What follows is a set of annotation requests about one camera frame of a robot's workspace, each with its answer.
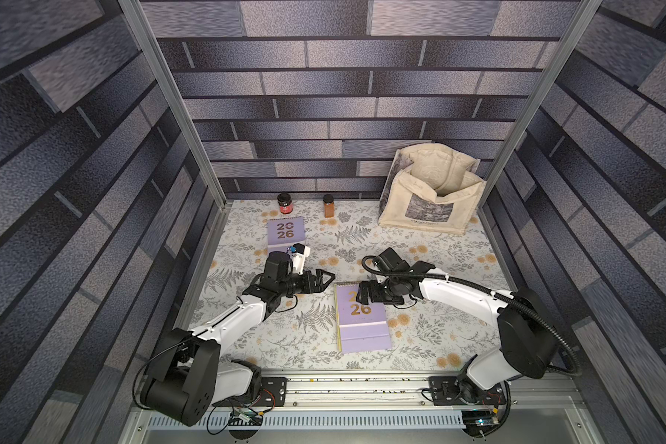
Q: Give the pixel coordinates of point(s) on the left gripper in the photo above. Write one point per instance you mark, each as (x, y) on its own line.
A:
(319, 287)

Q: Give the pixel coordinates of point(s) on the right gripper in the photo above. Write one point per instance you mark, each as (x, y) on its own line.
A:
(370, 291)

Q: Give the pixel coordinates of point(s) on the purple calendar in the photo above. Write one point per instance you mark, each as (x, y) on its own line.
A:
(283, 233)
(361, 328)

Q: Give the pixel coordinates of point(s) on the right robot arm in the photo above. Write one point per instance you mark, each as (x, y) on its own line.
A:
(527, 339)

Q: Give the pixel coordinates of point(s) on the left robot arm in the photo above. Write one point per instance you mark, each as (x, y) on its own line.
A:
(185, 378)

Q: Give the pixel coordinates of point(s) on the amber spice jar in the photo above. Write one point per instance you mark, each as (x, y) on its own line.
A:
(329, 206)

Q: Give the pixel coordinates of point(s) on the red-labelled dark jar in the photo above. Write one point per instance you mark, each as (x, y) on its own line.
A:
(285, 203)

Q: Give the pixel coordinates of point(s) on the beige canvas tote bag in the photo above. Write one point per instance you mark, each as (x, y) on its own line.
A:
(431, 187)

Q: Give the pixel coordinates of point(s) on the left circuit board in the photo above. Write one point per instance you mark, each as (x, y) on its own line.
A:
(244, 417)

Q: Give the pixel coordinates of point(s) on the circuit board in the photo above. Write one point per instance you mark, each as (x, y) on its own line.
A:
(244, 417)
(480, 424)

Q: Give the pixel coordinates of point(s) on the right circuit board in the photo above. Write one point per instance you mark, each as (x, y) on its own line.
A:
(480, 424)

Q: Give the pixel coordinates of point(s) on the perforated metal grille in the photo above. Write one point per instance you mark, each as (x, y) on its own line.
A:
(336, 420)

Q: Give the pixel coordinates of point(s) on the aluminium mounting rail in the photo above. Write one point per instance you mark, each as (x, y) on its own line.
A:
(349, 390)

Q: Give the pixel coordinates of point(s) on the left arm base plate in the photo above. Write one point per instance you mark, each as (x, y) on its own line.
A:
(272, 394)

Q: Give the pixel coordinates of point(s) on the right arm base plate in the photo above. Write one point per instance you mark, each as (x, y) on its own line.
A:
(448, 391)

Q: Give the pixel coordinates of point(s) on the left aluminium frame post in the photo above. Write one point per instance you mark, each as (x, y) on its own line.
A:
(135, 17)

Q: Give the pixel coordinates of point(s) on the aluminium frame post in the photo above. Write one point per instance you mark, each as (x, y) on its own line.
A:
(586, 11)
(135, 17)

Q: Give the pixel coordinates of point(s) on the right aluminium frame post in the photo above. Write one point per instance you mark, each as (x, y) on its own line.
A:
(586, 11)

